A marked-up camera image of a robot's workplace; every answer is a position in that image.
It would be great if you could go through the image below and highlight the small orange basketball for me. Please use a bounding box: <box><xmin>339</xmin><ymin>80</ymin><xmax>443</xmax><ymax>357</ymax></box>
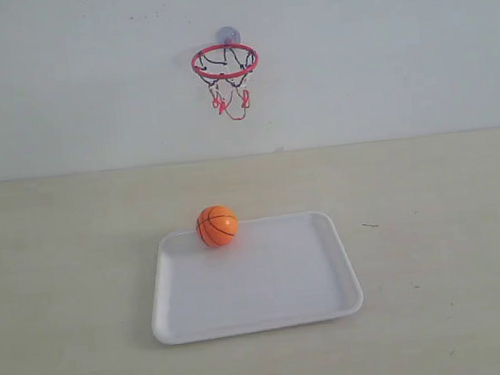
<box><xmin>196</xmin><ymin>205</ymin><xmax>239</xmax><ymax>248</ymax></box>

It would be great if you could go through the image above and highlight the red mini basketball hoop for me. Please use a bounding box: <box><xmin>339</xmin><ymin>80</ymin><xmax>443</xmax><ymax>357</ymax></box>
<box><xmin>190</xmin><ymin>42</ymin><xmax>259</xmax><ymax>122</ymax></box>

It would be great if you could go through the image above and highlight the white plastic tray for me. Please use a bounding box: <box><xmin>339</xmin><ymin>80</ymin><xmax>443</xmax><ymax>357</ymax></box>
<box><xmin>151</xmin><ymin>211</ymin><xmax>363</xmax><ymax>345</ymax></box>

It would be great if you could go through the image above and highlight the clear suction cup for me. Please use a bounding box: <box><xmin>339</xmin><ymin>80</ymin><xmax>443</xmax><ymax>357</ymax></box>
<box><xmin>216</xmin><ymin>26</ymin><xmax>241</xmax><ymax>45</ymax></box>

